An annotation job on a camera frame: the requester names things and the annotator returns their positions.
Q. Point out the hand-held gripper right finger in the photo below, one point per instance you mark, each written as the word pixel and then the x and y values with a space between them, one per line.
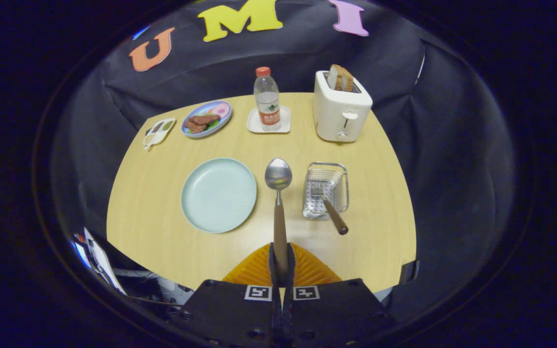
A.
pixel 290 270

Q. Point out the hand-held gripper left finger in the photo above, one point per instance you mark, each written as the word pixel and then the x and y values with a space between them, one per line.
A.
pixel 272 270

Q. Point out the pale green round plate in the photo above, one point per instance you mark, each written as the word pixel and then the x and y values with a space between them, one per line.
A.
pixel 218 195

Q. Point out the white square coaster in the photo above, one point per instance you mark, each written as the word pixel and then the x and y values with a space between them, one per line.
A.
pixel 254 125

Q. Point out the brown meat slice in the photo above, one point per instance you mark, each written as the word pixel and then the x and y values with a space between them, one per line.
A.
pixel 205 119
pixel 194 128

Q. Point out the white toaster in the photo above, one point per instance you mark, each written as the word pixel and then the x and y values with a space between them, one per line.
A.
pixel 339 111

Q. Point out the clear bottle red cap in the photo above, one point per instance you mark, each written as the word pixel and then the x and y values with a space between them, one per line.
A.
pixel 267 104

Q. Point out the blue patterned food plate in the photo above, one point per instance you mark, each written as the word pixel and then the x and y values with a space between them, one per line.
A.
pixel 223 108

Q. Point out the white divided sauce dish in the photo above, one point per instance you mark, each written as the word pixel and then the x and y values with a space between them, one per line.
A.
pixel 160 133

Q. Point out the toast slice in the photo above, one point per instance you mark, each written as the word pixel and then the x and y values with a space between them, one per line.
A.
pixel 347 82
pixel 334 77

